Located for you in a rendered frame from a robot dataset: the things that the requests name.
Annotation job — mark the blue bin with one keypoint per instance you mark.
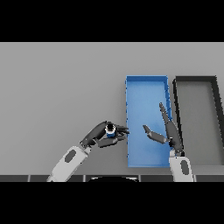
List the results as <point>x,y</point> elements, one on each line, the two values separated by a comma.
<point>145,116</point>

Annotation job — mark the dark grey bin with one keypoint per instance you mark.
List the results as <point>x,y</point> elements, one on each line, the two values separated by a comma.
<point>199,116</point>

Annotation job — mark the blue pipe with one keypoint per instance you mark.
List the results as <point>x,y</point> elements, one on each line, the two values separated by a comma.
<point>110,130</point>

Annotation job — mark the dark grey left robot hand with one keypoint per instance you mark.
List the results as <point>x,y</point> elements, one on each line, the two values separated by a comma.
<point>96,134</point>

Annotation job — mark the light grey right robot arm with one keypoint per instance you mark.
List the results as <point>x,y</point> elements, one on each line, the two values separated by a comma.
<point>181,168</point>

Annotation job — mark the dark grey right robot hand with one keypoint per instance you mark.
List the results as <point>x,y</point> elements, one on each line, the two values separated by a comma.
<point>170,128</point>

